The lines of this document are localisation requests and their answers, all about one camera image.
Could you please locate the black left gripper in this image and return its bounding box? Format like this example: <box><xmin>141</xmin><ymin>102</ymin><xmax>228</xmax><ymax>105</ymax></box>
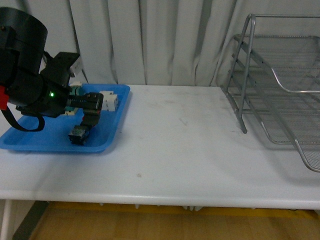
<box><xmin>16</xmin><ymin>52</ymin><xmax>104</xmax><ymax>128</ymax></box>

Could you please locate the red emergency stop button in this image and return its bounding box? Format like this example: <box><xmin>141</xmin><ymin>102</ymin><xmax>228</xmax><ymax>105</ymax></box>
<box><xmin>68</xmin><ymin>117</ymin><xmax>90</xmax><ymax>146</ymax></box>

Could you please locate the silver mesh letter rack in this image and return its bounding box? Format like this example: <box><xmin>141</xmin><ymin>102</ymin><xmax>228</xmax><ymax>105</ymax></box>
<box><xmin>222</xmin><ymin>13</ymin><xmax>320</xmax><ymax>172</ymax></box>

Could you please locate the white circuit breaker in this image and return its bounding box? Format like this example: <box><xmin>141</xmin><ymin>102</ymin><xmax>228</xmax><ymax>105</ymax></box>
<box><xmin>99</xmin><ymin>90</ymin><xmax>119</xmax><ymax>112</ymax></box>

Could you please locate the blue plastic tray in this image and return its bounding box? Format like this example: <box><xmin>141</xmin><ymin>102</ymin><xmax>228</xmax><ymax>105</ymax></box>
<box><xmin>0</xmin><ymin>84</ymin><xmax>130</xmax><ymax>153</ymax></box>

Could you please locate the white curtain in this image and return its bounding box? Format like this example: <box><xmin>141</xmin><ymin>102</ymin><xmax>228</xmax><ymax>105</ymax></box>
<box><xmin>0</xmin><ymin>0</ymin><xmax>320</xmax><ymax>87</ymax></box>

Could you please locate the green knife switch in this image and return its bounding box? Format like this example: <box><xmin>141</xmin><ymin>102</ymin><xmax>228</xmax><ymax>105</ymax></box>
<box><xmin>64</xmin><ymin>81</ymin><xmax>85</xmax><ymax>116</ymax></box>

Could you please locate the black strap cable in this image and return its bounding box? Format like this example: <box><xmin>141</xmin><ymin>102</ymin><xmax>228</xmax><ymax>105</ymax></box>
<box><xmin>0</xmin><ymin>103</ymin><xmax>46</xmax><ymax>132</ymax></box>

